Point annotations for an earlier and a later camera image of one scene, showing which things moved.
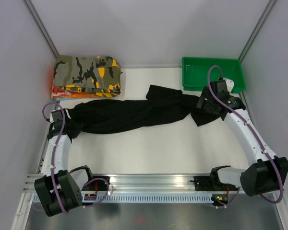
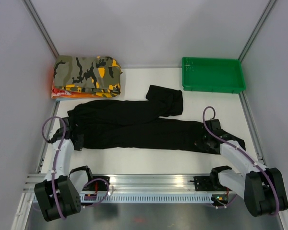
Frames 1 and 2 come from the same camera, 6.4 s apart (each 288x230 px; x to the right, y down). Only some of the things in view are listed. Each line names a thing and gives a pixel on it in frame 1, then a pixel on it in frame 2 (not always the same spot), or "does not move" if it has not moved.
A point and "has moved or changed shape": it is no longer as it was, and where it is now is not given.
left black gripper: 78,128 to 79,147
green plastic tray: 195,72 does not move
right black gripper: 205,94 to 198,143
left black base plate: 102,185 does not move
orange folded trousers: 57,93 does not move
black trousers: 163,106 has moved or changed shape
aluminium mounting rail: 144,184 does not move
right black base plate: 204,183 does not move
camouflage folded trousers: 98,74 does not move
